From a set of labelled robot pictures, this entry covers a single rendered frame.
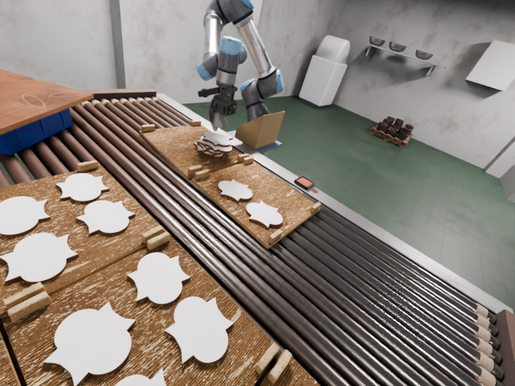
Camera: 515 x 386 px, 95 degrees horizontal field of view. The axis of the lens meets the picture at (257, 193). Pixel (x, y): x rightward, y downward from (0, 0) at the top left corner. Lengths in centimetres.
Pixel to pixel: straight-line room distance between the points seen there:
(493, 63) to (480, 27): 87
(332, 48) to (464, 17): 270
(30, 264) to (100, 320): 21
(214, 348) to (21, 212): 60
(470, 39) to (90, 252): 751
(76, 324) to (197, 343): 23
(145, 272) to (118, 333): 14
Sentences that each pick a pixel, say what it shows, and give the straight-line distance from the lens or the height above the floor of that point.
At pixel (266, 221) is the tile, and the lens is 82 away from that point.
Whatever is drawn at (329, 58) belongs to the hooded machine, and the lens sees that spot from 680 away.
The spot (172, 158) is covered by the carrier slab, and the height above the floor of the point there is 94.
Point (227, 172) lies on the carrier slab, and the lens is 103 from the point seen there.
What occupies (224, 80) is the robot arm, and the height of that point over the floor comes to 127.
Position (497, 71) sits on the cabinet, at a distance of 719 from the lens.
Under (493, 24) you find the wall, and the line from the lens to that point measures 758.
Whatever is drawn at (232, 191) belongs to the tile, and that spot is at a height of 95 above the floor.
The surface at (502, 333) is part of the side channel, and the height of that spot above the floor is 93.
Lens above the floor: 149
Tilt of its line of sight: 35 degrees down
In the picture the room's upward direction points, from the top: 17 degrees clockwise
